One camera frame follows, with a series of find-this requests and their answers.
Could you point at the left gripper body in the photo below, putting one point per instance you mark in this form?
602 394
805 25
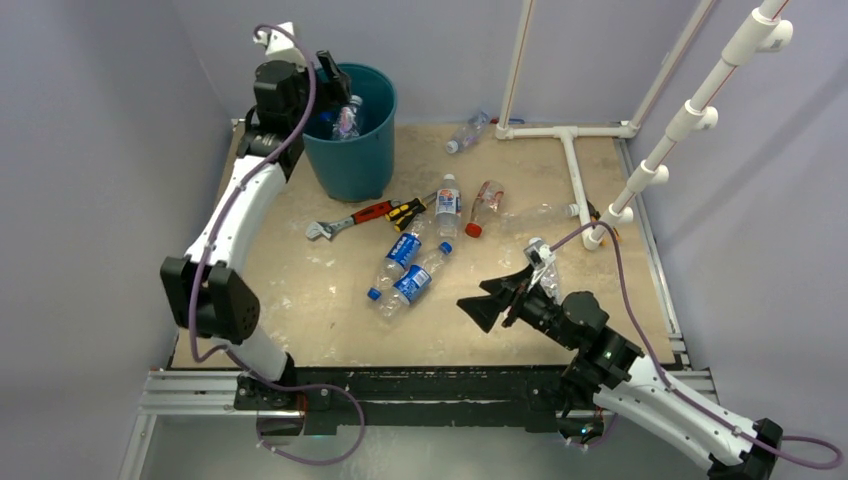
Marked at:
303 80

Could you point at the red-handled adjustable wrench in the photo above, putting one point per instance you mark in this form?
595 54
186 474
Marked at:
329 230

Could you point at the yellow black handled screwdriver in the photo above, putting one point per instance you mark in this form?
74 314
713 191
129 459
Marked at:
402 215

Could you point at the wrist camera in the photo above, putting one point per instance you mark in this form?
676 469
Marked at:
278 47
539 254

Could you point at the small pepsi bottle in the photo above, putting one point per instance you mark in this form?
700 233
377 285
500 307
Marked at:
410 287
400 256

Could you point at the clear bottle by back wall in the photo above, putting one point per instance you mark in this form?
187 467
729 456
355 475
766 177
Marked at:
467 134

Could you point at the small Pepsi bottle lower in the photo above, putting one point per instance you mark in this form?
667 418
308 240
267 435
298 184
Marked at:
410 287

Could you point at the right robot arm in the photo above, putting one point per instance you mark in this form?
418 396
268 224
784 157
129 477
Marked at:
613 373

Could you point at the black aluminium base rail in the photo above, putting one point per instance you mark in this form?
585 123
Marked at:
458 396

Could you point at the red-cap clear bottle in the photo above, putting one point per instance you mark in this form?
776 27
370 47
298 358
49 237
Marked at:
485 207

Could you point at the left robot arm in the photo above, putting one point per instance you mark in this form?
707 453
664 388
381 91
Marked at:
206 293

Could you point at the teal plastic bin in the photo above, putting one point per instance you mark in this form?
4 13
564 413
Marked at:
358 169

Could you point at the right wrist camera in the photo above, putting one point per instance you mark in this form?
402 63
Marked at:
539 254

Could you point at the small Pepsi bottle upper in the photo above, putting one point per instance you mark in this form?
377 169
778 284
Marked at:
400 256

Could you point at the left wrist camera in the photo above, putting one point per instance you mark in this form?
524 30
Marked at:
278 47

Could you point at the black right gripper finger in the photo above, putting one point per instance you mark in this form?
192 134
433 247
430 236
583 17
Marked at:
486 310
510 285

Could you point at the white-label clear bottle white cap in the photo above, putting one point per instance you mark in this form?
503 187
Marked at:
448 207

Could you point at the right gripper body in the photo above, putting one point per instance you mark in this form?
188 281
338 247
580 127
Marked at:
538 310

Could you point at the clear bottle near pipe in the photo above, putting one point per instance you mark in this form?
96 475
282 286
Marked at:
538 217

